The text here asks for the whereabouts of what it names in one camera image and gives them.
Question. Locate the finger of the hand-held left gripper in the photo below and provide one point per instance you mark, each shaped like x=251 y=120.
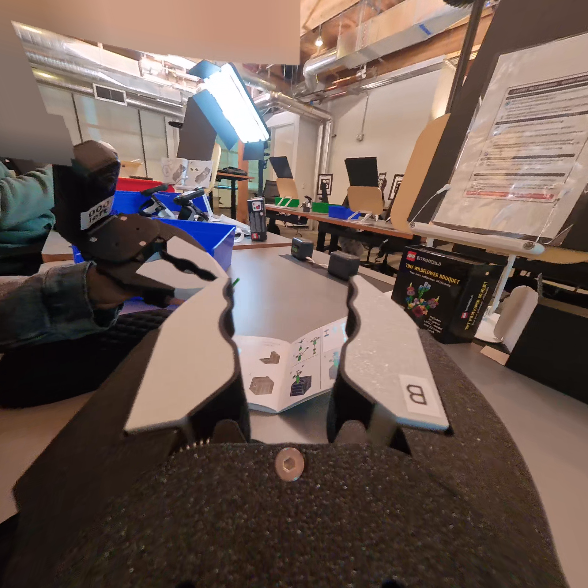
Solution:
x=201 y=255
x=170 y=276

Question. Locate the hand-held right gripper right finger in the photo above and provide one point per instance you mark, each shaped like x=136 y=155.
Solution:
x=390 y=358

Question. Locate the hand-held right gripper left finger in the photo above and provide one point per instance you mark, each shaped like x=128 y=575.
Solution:
x=183 y=358

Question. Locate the person's left forearm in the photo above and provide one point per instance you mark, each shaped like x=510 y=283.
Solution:
x=46 y=307

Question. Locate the black lego set box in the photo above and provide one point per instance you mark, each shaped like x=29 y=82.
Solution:
x=441 y=289

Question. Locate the lego instruction booklet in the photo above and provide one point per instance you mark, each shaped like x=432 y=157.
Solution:
x=275 y=367

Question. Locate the person's left hand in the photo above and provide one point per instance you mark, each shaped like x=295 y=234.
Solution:
x=110 y=291

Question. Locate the large blue plastic bin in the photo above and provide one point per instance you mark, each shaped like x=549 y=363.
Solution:
x=206 y=239

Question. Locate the blue plastic bin with grippers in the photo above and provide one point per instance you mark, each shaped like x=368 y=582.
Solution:
x=131 y=202

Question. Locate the spare hand-held gripper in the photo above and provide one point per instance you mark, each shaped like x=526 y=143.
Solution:
x=158 y=202
x=193 y=204

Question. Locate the red plastic bin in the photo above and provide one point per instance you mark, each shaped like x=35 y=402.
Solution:
x=138 y=183

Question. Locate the black battery pack box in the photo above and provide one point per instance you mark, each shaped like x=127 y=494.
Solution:
x=257 y=219

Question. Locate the white printed cardboard box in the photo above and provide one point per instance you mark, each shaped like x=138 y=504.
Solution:
x=186 y=171

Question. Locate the dark grey power adapter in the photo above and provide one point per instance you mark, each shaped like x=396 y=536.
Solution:
x=343 y=265
x=302 y=248

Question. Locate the green plastic bin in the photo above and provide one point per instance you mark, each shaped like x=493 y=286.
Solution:
x=288 y=201

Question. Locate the black panel on wooden stand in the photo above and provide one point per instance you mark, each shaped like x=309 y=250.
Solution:
x=284 y=177
x=364 y=183

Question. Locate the dark quilted cloth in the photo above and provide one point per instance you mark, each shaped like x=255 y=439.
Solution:
x=55 y=372

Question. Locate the small blue bin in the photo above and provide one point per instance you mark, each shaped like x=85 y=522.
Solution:
x=344 y=211

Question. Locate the studio light panel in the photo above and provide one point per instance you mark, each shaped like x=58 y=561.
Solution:
x=239 y=105

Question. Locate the black carton with white flap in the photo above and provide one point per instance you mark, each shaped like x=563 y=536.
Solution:
x=551 y=349

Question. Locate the white and wood document stand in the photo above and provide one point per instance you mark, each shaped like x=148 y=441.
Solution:
x=422 y=174

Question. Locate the laminated instruction sheet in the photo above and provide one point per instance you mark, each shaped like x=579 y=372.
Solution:
x=519 y=147

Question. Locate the black light stand pole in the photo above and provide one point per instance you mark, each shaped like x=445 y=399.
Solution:
x=466 y=55

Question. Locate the silver air duct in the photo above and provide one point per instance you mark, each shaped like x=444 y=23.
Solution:
x=321 y=64

